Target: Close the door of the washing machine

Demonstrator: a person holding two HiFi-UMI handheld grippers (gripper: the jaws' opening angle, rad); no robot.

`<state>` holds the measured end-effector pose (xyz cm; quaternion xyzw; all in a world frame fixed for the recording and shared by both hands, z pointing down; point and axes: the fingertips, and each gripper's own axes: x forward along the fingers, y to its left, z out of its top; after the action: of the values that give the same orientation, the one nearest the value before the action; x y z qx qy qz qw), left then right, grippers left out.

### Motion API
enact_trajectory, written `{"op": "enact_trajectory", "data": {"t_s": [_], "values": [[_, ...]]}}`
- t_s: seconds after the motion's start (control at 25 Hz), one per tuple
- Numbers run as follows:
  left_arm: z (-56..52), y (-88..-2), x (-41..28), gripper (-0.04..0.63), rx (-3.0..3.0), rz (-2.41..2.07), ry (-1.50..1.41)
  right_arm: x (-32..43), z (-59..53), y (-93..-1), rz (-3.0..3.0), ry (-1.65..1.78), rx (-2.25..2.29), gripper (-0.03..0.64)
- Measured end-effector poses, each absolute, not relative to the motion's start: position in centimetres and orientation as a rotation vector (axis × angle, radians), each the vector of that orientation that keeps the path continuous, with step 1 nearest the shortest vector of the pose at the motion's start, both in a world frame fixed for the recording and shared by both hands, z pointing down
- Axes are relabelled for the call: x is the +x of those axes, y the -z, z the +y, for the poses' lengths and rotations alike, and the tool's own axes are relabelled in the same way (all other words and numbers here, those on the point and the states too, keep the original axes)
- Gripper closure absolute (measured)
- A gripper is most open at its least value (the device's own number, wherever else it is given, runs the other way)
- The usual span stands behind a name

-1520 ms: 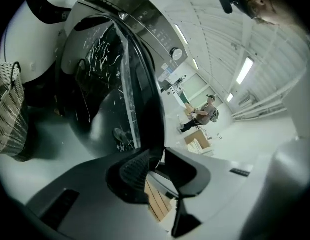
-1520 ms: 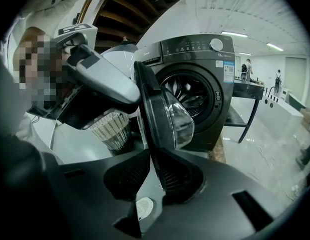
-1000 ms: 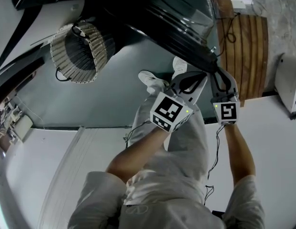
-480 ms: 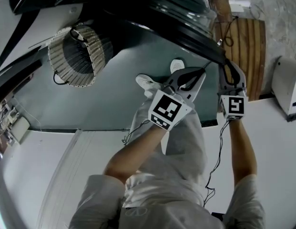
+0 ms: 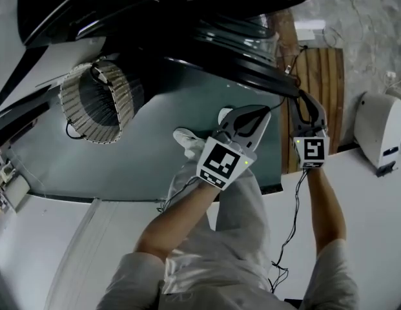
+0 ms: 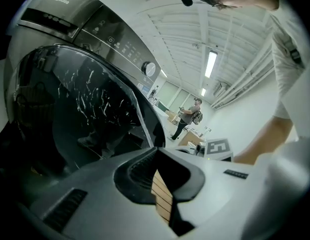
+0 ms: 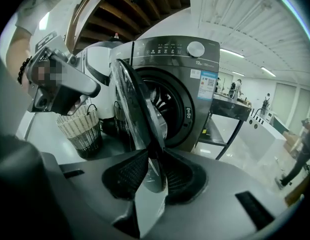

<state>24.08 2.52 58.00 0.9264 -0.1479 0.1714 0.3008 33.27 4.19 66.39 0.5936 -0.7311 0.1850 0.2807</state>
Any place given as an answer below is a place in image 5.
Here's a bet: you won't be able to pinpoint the black washing machine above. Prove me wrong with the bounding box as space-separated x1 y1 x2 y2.
17 0 309 64

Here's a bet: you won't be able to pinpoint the person's light grey trousers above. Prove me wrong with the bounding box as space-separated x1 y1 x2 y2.
166 140 272 271

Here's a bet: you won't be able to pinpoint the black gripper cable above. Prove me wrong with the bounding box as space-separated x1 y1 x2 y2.
267 169 309 295
156 178 201 214

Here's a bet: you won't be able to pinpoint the round black washing machine door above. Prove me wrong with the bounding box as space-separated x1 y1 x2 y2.
161 11 306 99

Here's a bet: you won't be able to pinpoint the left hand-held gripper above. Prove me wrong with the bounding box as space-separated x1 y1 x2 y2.
196 104 272 192

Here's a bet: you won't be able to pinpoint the white rounded appliance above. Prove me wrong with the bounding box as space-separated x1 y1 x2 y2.
354 90 401 178

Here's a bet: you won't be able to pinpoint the person's left white shoe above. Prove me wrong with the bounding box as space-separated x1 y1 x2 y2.
172 127 207 151

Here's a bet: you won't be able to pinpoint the brown wooden board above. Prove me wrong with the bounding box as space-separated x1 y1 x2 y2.
276 10 345 175

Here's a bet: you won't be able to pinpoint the person's right forearm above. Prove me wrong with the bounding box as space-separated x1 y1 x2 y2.
304 168 347 255

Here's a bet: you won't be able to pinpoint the person's left forearm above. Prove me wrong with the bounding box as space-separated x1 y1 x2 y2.
134 182 220 262

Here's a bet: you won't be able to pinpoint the person's white shirt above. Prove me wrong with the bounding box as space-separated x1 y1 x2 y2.
96 237 359 310

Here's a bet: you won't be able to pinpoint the white pleated laundry basket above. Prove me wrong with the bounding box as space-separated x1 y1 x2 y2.
59 59 145 145

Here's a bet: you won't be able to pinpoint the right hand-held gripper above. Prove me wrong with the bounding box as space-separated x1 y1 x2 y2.
292 88 331 171

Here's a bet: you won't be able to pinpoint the white flat box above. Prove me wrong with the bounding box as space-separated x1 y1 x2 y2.
293 19 327 41

